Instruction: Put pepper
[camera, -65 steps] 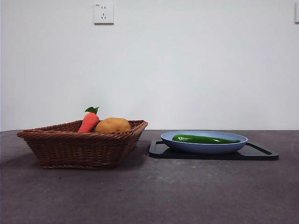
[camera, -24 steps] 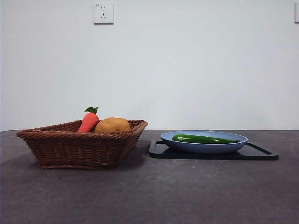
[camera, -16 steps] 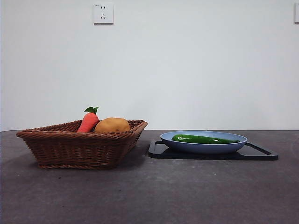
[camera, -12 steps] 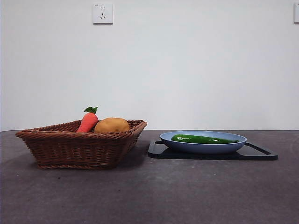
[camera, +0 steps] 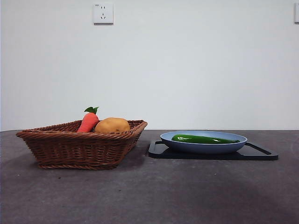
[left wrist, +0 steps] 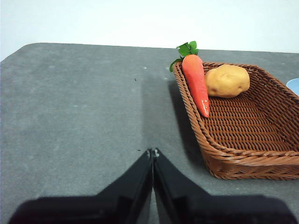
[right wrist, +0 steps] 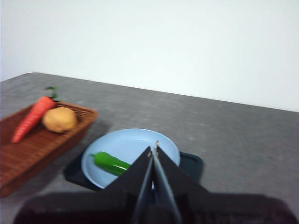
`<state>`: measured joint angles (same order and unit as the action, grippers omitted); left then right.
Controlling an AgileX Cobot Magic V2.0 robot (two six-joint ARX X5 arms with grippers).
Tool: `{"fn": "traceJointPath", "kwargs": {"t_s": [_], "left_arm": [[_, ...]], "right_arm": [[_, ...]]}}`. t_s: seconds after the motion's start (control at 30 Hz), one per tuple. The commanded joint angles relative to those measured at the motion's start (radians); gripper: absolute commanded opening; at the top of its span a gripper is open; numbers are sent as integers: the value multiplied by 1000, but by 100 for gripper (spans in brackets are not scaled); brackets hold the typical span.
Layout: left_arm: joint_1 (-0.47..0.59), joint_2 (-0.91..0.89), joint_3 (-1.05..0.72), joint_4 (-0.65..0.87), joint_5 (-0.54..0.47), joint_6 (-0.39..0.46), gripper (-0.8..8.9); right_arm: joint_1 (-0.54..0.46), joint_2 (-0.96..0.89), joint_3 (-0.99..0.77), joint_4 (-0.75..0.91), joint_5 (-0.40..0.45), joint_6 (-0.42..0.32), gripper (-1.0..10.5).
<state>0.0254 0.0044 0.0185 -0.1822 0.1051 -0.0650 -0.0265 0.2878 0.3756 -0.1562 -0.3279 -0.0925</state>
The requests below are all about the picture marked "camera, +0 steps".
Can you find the green pepper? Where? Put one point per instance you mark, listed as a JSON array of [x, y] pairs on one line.
[[201, 139]]

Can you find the black tray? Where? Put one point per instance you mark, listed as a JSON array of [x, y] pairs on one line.
[[254, 155]]

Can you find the yellow-brown potato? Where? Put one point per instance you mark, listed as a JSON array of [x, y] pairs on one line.
[[112, 125]]

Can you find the white wall socket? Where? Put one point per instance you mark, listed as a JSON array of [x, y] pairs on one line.
[[103, 14]]

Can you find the pale blue plate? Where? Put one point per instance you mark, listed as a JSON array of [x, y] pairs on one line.
[[203, 148]]

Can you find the brown wicker basket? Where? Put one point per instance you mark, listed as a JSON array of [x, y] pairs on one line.
[[77, 149]]

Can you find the orange toy carrot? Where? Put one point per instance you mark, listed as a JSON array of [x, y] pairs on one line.
[[87, 122]]

